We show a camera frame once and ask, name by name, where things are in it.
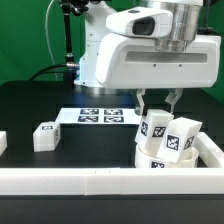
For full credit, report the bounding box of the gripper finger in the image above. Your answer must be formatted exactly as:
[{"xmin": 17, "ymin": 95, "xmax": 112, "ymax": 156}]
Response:
[
  {"xmin": 131, "ymin": 89, "xmax": 147, "ymax": 116},
  {"xmin": 165, "ymin": 88, "xmax": 183, "ymax": 113}
]

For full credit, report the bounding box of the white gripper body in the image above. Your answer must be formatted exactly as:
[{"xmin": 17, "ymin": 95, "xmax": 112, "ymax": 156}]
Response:
[{"xmin": 95, "ymin": 5, "xmax": 221, "ymax": 89}]

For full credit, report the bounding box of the white round stool seat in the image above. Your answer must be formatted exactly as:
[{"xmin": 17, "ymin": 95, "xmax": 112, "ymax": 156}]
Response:
[{"xmin": 135, "ymin": 145, "xmax": 199, "ymax": 168}]

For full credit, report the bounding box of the white marker sheet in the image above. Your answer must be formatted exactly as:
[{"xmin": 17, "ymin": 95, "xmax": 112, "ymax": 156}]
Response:
[{"xmin": 56, "ymin": 108, "xmax": 141, "ymax": 125}]

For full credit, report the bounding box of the black cable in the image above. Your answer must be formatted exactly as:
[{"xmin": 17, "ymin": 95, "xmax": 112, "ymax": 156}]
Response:
[{"xmin": 29, "ymin": 63, "xmax": 78, "ymax": 82}]

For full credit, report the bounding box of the white cable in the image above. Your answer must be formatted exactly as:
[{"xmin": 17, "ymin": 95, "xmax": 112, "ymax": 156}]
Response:
[{"xmin": 44, "ymin": 0, "xmax": 60, "ymax": 81}]

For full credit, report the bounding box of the white U-shaped obstacle wall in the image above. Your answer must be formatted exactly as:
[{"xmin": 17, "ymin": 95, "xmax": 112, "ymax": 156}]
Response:
[{"xmin": 0, "ymin": 130, "xmax": 224, "ymax": 196}]

